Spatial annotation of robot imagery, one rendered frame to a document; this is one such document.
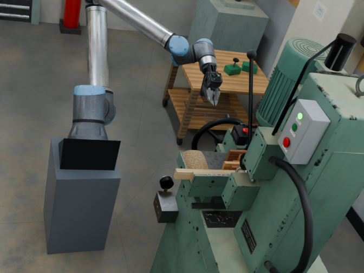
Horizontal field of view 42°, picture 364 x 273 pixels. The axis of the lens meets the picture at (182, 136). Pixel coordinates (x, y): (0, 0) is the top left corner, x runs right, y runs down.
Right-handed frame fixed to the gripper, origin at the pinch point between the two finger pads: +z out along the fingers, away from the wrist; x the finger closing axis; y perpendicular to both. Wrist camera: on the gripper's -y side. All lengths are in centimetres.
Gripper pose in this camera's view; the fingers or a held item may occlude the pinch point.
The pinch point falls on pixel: (213, 104)
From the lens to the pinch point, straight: 227.3
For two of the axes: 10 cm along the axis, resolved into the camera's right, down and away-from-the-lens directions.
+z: 1.2, 8.6, -4.9
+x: 9.4, 0.5, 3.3
